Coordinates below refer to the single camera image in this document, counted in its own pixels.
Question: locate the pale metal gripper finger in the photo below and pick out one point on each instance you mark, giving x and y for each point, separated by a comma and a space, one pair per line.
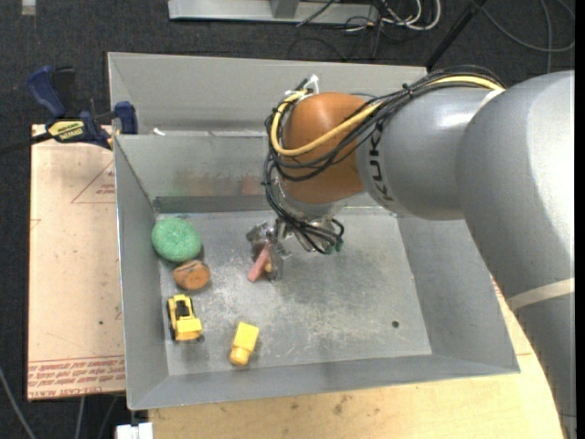
279, 263

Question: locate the pink stick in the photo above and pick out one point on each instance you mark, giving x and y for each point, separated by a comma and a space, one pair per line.
257, 268

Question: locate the orange-brown round disc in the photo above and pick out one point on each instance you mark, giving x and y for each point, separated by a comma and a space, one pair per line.
192, 275

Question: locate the grey metal bin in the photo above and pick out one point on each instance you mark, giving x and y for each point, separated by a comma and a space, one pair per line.
347, 309

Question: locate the green round sponge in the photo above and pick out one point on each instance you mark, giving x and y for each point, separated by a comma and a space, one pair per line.
176, 240

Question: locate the yellow plastic peg block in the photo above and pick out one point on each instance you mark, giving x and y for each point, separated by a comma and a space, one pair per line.
243, 342

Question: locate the yellow toy truck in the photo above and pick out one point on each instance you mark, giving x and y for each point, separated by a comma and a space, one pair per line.
184, 320

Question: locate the brown cardboard board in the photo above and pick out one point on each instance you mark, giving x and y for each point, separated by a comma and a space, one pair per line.
73, 254

